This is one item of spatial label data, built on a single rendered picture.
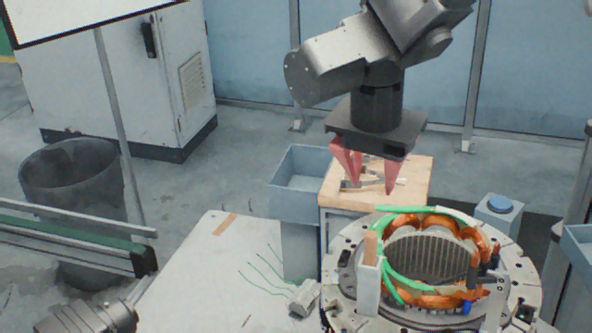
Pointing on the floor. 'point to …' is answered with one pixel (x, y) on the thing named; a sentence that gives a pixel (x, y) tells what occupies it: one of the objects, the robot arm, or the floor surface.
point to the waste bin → (84, 275)
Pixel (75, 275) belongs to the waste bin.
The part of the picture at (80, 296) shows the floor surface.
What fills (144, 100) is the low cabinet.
